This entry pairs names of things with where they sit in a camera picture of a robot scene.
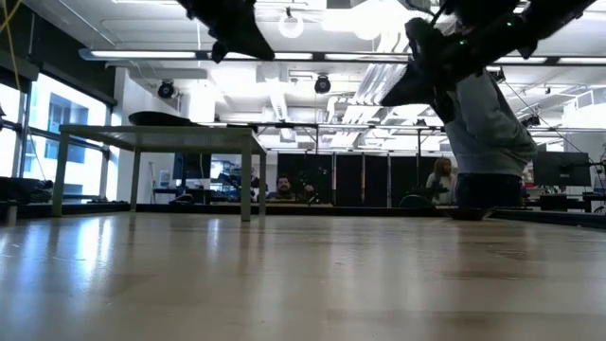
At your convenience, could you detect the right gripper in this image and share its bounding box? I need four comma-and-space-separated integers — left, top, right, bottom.
380, 16, 536, 125

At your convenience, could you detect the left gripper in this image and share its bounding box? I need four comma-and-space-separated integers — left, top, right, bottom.
178, 0, 276, 64

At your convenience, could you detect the black round wavy mini plate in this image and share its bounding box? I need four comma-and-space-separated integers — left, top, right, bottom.
127, 110, 190, 128

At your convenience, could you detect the white ceiling pipe bundle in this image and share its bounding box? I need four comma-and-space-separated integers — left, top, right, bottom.
352, 27, 413, 108

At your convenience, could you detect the person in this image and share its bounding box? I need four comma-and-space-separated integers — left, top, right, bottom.
424, 156, 458, 206
266, 174, 303, 202
443, 70, 540, 213

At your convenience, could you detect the black room divider panel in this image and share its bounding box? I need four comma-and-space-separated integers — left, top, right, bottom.
276, 153, 334, 204
365, 153, 389, 208
335, 153, 364, 203
390, 154, 430, 205

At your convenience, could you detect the long ceiling light bar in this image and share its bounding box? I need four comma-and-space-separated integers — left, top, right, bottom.
78, 46, 606, 65

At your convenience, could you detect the black computer monitor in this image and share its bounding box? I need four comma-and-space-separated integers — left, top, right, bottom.
531, 150, 593, 188

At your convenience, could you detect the large bright window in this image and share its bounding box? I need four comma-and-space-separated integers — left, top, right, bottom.
0, 70, 118, 196

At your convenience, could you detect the white ring ceiling lamp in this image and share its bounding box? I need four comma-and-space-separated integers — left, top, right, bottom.
277, 12, 306, 40

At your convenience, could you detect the black background rig frame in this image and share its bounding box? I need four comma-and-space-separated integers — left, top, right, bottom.
248, 120, 489, 207

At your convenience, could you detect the dark wall screen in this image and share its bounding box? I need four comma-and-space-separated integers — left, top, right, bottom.
171, 152, 213, 181

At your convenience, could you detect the black aluminium table frame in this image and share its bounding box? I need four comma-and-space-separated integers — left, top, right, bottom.
13, 202, 606, 229

